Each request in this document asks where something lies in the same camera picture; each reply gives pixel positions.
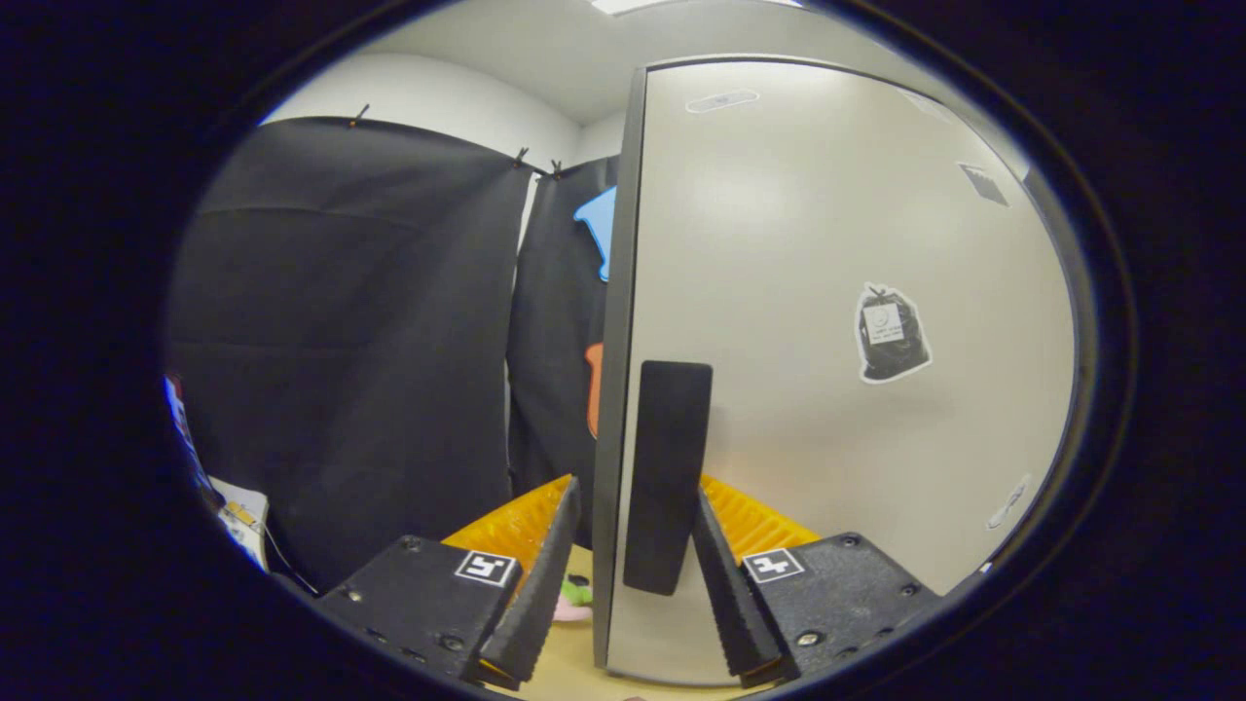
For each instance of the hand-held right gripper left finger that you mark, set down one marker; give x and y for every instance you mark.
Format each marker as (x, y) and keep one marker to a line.
(540, 604)

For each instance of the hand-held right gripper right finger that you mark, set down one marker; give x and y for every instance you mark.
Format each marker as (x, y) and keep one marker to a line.
(730, 613)

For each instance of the grey cabinet door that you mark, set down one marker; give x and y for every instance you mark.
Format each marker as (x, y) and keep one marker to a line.
(827, 438)

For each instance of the pink plush toy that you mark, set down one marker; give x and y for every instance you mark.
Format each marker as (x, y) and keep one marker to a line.
(572, 608)

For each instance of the white paper sheet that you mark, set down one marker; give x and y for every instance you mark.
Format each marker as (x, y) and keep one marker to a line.
(241, 516)

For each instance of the black backdrop cloth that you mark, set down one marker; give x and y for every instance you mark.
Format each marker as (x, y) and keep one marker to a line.
(341, 341)

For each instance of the colourful printed card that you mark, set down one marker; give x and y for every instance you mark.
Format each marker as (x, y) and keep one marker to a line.
(185, 428)

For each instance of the long ceiling light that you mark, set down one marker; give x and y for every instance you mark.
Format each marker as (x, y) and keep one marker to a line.
(681, 5)

